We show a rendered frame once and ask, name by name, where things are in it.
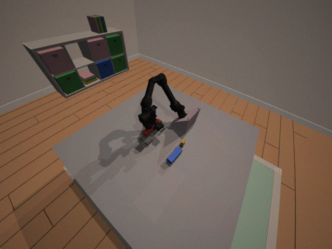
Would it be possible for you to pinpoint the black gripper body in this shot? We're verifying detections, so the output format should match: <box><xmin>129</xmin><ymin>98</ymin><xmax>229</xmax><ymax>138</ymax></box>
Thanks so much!
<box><xmin>150</xmin><ymin>115</ymin><xmax>164</xmax><ymax>131</ymax></box>

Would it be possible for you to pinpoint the blue rectangular block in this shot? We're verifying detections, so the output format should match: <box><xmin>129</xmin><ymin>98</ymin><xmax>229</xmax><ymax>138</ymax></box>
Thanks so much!
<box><xmin>167</xmin><ymin>147</ymin><xmax>183</xmax><ymax>164</ymax></box>

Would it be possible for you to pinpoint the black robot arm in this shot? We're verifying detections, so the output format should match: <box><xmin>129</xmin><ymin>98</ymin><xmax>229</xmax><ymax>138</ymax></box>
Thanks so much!
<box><xmin>138</xmin><ymin>73</ymin><xmax>187</xmax><ymax>130</ymax></box>

